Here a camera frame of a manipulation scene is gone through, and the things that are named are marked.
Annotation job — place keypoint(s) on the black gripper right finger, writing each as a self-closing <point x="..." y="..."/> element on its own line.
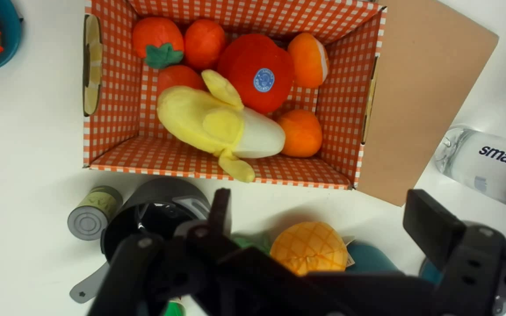
<point x="475" y="269"/>

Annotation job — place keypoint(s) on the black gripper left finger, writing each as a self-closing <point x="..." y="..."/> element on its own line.
<point x="148" y="275"/>

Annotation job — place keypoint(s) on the yellow plush toy banana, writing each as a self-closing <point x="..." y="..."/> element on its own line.
<point x="206" y="120"/>

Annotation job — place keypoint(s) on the green and red plush toy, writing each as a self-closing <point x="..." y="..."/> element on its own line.
<point x="174" y="308"/>

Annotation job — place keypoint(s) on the black bowl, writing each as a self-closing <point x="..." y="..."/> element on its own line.
<point x="148" y="213"/>

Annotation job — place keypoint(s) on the grey toy can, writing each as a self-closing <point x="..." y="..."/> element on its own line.
<point x="92" y="217"/>

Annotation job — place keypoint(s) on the teal cup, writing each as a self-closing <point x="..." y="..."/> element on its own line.
<point x="373" y="259"/>

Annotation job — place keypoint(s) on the clear plastic water bottle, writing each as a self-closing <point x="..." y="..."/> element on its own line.
<point x="487" y="160"/>

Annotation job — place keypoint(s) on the orange plush fruit with leaf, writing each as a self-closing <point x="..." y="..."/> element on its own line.
<point x="308" y="247"/>

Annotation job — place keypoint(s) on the brown cutting board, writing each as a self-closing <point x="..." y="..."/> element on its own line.
<point x="429" y="89"/>

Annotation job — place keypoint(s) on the orange plush ball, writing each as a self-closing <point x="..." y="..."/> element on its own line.
<point x="179" y="78"/>
<point x="204" y="41"/>
<point x="301" y="134"/>

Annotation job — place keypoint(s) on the red food basket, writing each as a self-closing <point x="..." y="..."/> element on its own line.
<point x="113" y="76"/>

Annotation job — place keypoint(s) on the red plush apple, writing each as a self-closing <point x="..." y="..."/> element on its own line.
<point x="255" y="71"/>

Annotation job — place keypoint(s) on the red plush tomato green leaf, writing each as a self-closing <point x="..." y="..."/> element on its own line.
<point x="157" y="38"/>

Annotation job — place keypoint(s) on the halved orange plush fruit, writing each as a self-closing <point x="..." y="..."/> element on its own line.
<point x="306" y="59"/>

